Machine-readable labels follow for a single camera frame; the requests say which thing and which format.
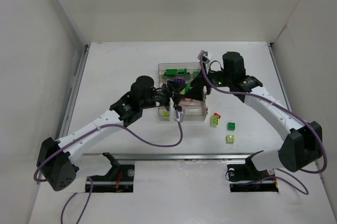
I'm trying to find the purple lotus lego brick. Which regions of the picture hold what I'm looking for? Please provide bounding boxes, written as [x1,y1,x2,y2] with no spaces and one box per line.
[173,78,186,84]

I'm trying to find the dark green angled brick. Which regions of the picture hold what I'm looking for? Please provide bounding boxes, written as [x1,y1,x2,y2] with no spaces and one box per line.
[164,69,178,76]

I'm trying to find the green stepped lego brick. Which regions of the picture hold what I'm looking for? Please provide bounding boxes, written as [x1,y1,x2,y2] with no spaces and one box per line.
[177,68,188,75]

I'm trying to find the lime brick with red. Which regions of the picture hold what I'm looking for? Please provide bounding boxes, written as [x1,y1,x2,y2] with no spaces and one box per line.
[210,113,221,127]

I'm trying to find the green square brick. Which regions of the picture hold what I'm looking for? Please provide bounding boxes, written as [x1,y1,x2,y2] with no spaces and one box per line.
[227,122,236,131]

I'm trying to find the lime square brick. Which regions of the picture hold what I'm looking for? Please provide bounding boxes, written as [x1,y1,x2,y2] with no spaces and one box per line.
[226,135,235,144]

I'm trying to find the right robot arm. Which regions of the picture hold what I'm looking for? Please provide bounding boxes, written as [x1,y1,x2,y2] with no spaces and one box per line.
[185,50,328,173]

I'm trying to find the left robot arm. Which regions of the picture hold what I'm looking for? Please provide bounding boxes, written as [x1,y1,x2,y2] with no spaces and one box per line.
[34,76,186,191]

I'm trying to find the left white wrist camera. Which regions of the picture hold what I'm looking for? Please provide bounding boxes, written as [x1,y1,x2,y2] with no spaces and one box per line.
[168,98,185,123]

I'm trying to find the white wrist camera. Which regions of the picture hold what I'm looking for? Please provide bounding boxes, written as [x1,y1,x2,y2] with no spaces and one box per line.
[197,50,213,64]
[168,98,185,123]

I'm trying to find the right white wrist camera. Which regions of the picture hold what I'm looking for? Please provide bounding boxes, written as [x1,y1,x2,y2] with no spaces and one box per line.
[197,50,213,64]

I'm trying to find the aluminium rail front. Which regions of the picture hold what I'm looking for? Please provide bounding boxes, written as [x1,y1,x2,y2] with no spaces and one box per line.
[84,152,290,160]

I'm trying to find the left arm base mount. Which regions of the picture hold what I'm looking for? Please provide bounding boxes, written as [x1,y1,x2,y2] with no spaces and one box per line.
[91,152,135,194]

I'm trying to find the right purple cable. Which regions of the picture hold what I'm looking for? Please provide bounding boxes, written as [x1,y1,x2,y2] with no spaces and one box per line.
[199,52,328,195]

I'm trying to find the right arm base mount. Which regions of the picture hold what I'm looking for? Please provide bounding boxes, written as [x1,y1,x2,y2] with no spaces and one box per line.
[225,151,279,192]

